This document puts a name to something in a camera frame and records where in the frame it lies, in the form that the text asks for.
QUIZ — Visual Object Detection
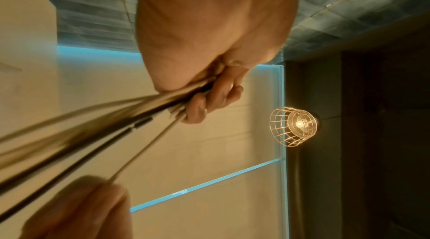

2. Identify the person's left hand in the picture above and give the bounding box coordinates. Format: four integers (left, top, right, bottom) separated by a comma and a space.
135, 0, 300, 125

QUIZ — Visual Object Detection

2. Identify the white table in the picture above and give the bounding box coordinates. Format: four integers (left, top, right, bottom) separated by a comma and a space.
0, 0, 63, 239

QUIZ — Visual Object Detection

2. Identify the person's right hand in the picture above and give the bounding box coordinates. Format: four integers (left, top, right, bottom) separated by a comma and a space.
18, 175, 133, 239

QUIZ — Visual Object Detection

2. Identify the wire cage pendant lamp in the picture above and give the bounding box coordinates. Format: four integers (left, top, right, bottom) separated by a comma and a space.
268, 107, 323, 148

